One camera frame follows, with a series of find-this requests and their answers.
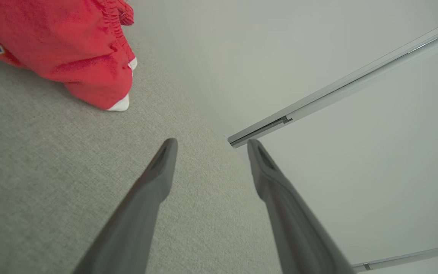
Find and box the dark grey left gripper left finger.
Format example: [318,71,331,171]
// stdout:
[73,138,178,274]

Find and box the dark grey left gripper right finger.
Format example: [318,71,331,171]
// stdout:
[248,139,356,274]

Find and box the red shorts white trim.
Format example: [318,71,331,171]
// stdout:
[0,0,138,112]

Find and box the aluminium partition post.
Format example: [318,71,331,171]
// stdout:
[227,15,438,148]
[352,243,438,273]

